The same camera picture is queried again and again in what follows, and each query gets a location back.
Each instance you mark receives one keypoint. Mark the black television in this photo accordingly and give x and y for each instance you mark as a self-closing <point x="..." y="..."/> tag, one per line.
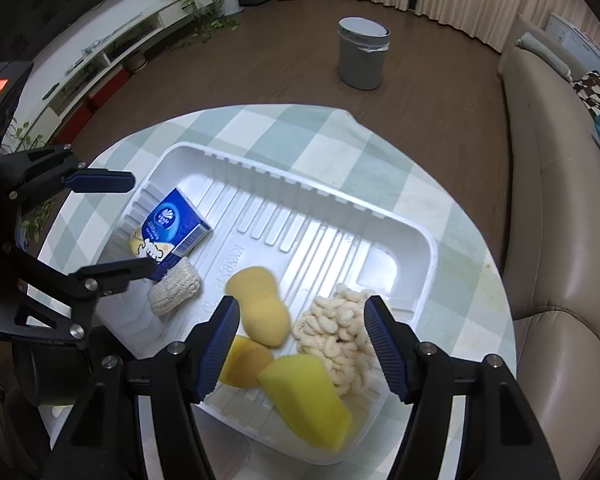
<point x="44" y="5"/>

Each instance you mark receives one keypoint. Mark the leafy floor plant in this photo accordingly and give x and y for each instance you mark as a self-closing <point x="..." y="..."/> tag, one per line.
<point x="29" y="145"/>

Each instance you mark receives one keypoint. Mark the small round pot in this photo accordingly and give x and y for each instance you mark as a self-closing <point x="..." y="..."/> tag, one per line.
<point x="135" y="61"/>

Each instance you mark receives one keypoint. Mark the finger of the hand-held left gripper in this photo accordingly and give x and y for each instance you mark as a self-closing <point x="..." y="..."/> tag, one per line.
<point x="102" y="181"/>
<point x="117" y="270"/>

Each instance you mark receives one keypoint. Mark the white appliance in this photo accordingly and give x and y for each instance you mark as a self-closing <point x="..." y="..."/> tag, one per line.
<point x="575" y="35"/>

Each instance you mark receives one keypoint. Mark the white tv cabinet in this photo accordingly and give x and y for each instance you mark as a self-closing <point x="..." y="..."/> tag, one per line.
<point x="109" y="55"/>

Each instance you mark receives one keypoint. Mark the beige sofa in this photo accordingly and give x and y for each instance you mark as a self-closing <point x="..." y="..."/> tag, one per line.
<point x="555" y="235"/>

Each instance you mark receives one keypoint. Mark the yellow rectangular sponge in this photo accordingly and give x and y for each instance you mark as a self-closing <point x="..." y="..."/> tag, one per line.
<point x="307" y="400"/>

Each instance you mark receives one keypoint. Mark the black cylindrical container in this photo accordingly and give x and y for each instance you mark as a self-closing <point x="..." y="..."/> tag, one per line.
<point x="54" y="375"/>

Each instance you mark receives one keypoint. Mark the grey trash can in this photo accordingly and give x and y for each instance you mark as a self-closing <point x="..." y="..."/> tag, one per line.
<point x="362" y="55"/>

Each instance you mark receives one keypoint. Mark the grey folded blanket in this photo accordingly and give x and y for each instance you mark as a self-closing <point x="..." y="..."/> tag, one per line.
<point x="545" y="50"/>

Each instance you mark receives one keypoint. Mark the beige knitted cloth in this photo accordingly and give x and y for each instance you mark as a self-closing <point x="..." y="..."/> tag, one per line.
<point x="174" y="285"/>

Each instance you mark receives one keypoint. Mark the green checkered tablecloth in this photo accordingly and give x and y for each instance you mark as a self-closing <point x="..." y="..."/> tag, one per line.
<point x="280" y="130"/>

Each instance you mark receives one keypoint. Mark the checkered pillow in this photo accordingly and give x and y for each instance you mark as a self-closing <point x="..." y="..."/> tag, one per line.
<point x="597" y="90"/>

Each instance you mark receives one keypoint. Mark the tan peanut-shaped sponge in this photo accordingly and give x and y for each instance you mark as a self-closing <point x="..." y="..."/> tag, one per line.
<point x="262" y="310"/>

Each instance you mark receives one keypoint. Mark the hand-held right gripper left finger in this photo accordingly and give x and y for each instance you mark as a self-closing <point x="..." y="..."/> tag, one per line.
<point x="217" y="345"/>

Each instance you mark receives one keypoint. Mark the cream chenille sponge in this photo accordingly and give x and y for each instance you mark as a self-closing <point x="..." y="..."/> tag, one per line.
<point x="337" y="340"/>

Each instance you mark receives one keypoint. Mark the yellow teardrop sponge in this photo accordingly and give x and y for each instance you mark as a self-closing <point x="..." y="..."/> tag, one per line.
<point x="245" y="360"/>

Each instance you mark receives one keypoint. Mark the blue tissue pack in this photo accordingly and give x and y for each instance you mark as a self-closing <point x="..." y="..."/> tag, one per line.
<point x="174" y="220"/>

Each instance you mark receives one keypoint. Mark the white plastic tray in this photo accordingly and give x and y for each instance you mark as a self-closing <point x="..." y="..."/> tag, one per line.
<point x="320" y="240"/>

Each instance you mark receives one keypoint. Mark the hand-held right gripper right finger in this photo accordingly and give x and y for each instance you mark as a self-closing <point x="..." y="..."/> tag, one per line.
<point x="385" y="350"/>

